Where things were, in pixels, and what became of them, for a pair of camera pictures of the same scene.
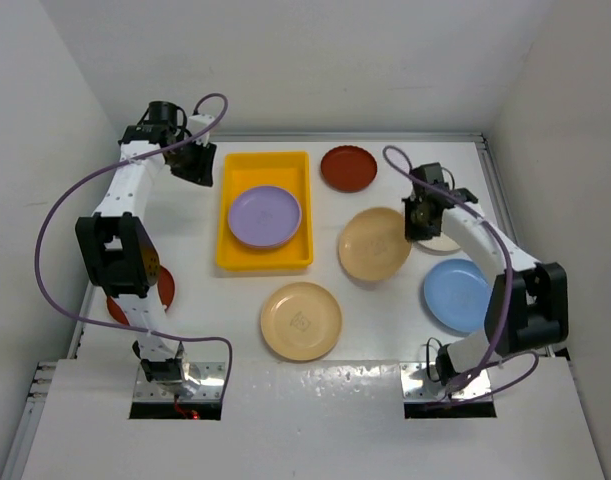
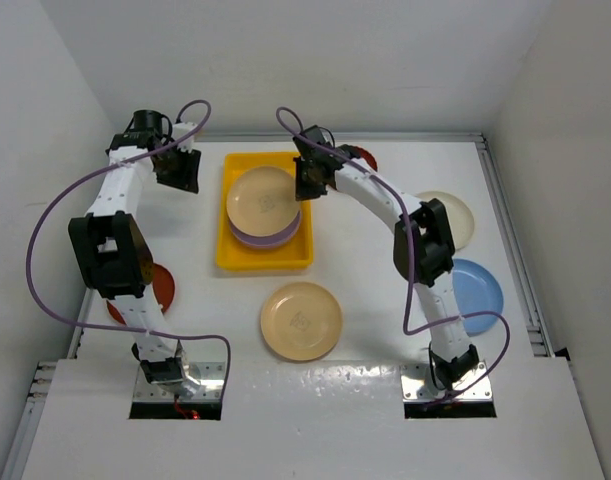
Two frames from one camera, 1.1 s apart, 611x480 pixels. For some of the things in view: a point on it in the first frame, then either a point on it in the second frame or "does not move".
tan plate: [373, 245] → [262, 201]
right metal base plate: [417, 387] does not move
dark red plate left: [166, 291] does not move
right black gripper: [411, 232] → [302, 192]
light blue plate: [458, 292] does not move
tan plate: [301, 321] does not move
